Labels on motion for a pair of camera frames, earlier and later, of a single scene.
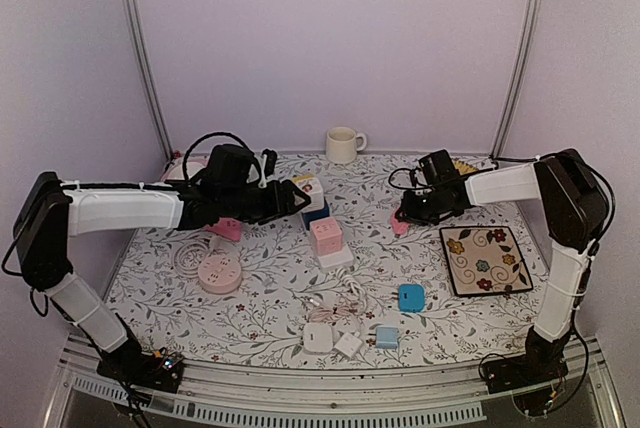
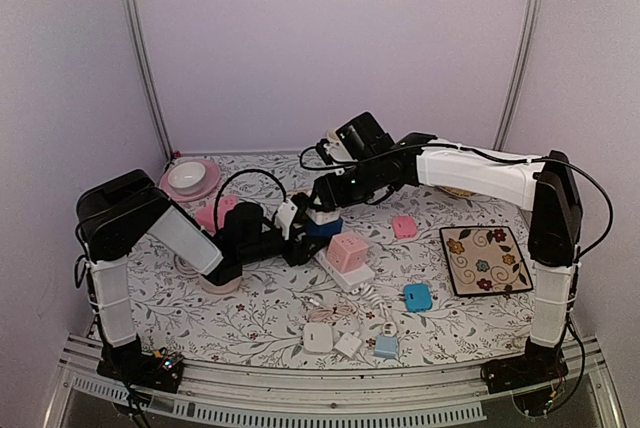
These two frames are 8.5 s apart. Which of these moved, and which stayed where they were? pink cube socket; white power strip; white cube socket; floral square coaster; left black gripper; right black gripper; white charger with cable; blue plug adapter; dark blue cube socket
Moved: dark blue cube socket; right black gripper; left black gripper; white charger with cable; white cube socket; pink cube socket; white power strip; blue plug adapter
Stayed: floral square coaster
